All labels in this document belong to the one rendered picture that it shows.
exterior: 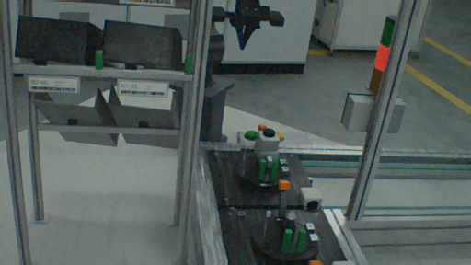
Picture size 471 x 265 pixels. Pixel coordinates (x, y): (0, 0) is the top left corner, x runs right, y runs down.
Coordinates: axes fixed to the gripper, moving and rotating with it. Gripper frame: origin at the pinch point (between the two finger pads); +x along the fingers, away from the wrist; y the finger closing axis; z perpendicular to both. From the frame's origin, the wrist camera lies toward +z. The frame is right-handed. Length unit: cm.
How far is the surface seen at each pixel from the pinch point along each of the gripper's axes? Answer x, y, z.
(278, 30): 81, 87, -296
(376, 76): -3.4, 21.8, 32.8
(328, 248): 29, 14, 47
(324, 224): 29, 15, 38
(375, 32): 95, 212, -371
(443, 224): 32, 47, 36
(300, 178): 28.9, 14.6, 20.0
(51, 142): 39, -51, -13
